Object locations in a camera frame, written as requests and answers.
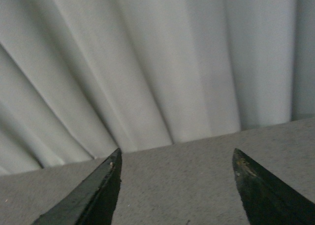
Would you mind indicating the white pleated curtain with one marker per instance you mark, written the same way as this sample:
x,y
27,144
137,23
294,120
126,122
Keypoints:
x,y
81,78

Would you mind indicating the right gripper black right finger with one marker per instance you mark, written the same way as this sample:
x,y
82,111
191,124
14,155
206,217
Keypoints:
x,y
266,199

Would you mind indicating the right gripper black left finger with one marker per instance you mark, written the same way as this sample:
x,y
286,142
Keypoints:
x,y
93,201

